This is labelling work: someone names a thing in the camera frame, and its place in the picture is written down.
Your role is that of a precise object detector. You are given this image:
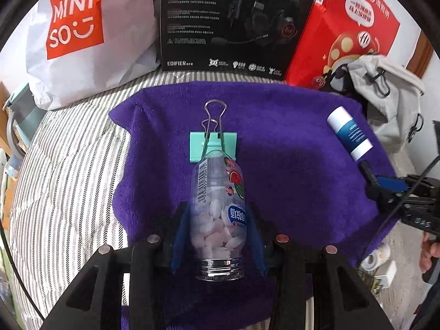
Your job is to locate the person's right hand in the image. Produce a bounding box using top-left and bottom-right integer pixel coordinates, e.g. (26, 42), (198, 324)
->
(419, 232), (440, 273)

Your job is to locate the green binder clip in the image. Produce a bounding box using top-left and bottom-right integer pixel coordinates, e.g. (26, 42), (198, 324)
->
(189, 99), (238, 164)

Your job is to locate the white blue balm stick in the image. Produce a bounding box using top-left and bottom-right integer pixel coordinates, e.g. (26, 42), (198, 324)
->
(327, 106), (373, 162)

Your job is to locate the black gold cosmetic tube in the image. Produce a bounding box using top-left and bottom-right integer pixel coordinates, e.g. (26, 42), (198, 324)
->
(357, 268), (383, 295)

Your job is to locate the clear mint candy bottle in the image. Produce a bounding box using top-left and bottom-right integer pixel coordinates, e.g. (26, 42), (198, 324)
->
(189, 150), (247, 282)

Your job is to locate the small white pill bottle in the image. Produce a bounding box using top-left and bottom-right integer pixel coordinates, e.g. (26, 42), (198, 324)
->
(360, 243), (391, 272)

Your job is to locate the white USB wall charger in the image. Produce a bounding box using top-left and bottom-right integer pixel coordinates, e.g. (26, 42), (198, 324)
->
(374, 260), (397, 289)

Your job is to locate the purple towel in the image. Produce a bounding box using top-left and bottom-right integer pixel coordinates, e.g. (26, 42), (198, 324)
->
(107, 80), (401, 330)

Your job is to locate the teal kettle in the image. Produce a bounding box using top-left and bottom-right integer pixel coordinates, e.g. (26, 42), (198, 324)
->
(2, 84), (47, 160)

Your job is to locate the grey Nike waist bag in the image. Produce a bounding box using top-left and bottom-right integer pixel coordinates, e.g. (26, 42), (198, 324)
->
(325, 54), (424, 154)

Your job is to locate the black headset box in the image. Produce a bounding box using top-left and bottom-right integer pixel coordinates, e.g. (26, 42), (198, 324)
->
(160, 0), (315, 81)

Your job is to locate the wooden door frame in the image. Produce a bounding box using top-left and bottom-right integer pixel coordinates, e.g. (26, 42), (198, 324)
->
(406, 31), (433, 78)

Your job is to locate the white Miniso shopping bag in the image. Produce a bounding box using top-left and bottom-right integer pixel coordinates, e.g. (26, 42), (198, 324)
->
(1, 0), (160, 110)

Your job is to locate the striped mattress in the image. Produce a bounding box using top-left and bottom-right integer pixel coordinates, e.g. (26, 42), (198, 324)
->
(8, 70), (430, 330)

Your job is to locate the red paper shopping bag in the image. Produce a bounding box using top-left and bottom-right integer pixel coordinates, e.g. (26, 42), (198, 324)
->
(286, 0), (400, 89)

